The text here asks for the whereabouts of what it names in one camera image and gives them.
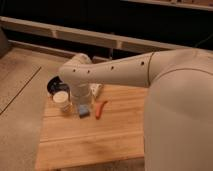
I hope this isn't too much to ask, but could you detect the orange red pepper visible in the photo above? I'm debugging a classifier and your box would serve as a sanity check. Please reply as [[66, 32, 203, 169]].
[[95, 101, 108, 119]]

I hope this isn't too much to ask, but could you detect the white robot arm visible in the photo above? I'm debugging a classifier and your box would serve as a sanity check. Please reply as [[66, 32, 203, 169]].
[[59, 49, 213, 171]]

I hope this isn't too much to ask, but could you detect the dark ceramic bowl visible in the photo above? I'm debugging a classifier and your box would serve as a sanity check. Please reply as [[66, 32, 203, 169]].
[[47, 76, 70, 95]]

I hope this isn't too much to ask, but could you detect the blue sponge block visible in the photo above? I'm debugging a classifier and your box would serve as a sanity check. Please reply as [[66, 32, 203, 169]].
[[78, 105, 90, 118]]

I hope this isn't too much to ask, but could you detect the white lidded jar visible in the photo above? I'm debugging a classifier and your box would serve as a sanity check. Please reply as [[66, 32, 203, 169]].
[[53, 91, 71, 112]]

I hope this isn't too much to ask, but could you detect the long wooden rail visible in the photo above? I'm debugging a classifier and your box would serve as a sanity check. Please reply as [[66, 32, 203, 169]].
[[0, 15, 213, 54]]

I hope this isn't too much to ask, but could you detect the wooden cutting board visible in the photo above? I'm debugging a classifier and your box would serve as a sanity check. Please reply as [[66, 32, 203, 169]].
[[35, 85, 147, 171]]

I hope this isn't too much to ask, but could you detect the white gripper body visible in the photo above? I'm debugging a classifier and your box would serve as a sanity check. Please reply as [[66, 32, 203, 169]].
[[71, 84, 92, 105]]

